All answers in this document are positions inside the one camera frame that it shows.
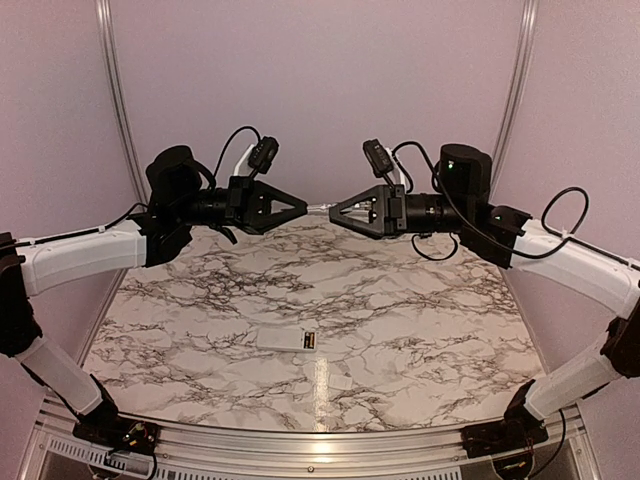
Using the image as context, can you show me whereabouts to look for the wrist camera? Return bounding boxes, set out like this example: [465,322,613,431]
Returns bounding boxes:
[233,136,279,178]
[362,139,408,187]

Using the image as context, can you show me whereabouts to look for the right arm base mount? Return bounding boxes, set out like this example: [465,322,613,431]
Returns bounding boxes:
[461,419,549,458]

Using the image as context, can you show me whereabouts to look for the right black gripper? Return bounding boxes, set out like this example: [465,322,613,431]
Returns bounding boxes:
[329,183,473,239]

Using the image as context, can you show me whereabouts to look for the white battery cover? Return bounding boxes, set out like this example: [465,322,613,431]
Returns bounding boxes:
[328,375,353,390]

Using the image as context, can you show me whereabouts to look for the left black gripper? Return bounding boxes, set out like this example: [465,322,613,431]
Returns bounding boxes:
[173,173,307,234]

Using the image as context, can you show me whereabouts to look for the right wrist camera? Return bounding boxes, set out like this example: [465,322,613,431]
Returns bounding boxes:
[362,139,408,187]

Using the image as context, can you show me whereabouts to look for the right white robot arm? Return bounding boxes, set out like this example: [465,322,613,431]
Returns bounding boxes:
[329,140,639,448]

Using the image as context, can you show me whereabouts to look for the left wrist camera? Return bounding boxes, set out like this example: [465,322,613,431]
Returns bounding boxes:
[233,136,279,178]

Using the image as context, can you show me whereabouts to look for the batteries in remote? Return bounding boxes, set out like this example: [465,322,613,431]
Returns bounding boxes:
[302,331,316,350]

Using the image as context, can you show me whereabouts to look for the front aluminium rail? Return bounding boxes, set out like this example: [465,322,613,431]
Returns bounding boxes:
[19,397,601,479]

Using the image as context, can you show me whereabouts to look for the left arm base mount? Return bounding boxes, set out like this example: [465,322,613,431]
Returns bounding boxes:
[73,416,160,455]

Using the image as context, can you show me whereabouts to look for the white remote control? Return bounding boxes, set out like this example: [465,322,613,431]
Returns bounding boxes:
[256,328,316,353]

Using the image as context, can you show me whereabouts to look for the right aluminium frame post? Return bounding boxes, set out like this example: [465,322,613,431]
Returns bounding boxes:
[492,0,541,156]

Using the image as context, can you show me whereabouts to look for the left aluminium frame post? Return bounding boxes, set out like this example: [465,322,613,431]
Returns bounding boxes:
[95,0,149,203]

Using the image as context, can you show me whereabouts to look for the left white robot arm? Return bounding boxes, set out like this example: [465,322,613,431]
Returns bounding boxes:
[1,137,307,445]

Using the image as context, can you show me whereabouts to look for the aluminium frame post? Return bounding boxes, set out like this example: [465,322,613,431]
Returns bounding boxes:
[492,0,541,156]
[95,0,149,203]

